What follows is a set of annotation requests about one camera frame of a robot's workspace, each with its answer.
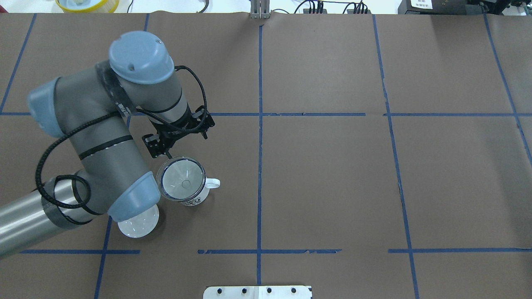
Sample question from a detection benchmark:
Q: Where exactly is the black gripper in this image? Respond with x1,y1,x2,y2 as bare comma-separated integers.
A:
142,106,215,158

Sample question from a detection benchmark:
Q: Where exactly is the white enamel cup lid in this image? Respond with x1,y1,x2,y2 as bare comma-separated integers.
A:
118,204,160,238

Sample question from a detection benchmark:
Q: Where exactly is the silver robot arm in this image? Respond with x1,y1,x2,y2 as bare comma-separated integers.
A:
1,31,215,259

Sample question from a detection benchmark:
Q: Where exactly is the white enamel mug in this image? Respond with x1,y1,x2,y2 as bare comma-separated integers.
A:
157,156,221,206

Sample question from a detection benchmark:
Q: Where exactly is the yellow rimmed bowl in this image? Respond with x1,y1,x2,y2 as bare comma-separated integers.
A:
55,0,120,13

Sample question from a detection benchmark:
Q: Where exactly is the black desktop computer box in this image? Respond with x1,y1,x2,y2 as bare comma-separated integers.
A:
397,0,485,15

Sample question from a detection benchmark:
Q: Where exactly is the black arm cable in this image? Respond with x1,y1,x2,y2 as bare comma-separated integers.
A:
35,65,208,216

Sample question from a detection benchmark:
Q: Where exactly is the white camera pedestal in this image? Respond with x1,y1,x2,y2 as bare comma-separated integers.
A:
203,285,313,299

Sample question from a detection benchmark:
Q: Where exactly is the aluminium frame post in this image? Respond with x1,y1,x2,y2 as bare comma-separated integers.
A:
249,0,271,19

